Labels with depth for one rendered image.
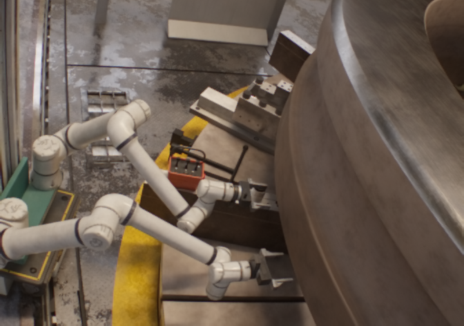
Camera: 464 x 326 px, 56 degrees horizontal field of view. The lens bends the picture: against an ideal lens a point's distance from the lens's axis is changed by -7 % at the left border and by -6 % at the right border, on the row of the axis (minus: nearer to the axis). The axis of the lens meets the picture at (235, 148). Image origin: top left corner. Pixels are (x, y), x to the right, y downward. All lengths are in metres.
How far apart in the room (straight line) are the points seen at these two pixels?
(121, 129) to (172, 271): 0.97
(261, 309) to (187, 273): 0.47
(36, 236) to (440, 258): 1.56
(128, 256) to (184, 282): 0.56
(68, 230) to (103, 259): 1.18
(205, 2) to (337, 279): 4.04
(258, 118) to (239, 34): 2.31
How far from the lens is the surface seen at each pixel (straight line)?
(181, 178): 2.59
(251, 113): 3.54
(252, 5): 5.66
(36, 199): 2.77
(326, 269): 2.04
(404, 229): 1.65
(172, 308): 2.65
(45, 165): 2.68
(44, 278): 2.68
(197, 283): 2.76
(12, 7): 2.11
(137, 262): 3.14
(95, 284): 3.03
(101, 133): 2.49
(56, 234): 2.02
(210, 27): 5.59
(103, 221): 1.89
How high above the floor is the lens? 2.61
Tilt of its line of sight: 39 degrees down
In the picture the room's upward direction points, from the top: 21 degrees clockwise
